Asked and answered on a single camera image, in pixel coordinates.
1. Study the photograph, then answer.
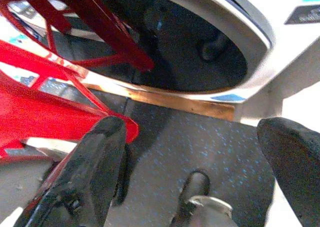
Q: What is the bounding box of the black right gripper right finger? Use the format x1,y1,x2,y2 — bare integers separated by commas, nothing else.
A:
256,116,320,227

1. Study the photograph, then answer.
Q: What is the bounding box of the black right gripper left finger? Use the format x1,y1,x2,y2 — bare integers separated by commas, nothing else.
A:
14,115,127,227

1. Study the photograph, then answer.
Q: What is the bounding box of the red plastic laundry basket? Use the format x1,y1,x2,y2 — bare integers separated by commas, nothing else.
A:
0,0,155,163

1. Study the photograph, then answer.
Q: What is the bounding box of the white front-load washing machine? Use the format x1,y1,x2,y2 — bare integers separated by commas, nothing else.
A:
7,0,320,227

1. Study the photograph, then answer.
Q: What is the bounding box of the blue sticker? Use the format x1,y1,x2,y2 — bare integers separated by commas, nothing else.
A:
210,93,247,103

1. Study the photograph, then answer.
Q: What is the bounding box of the wooden plinth board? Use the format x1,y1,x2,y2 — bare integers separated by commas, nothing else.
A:
84,83,236,121

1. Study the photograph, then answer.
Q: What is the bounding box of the dark garment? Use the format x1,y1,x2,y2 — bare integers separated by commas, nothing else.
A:
139,4,248,88

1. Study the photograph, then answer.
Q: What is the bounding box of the grey label sticker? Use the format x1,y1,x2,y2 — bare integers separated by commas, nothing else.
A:
284,4,320,25

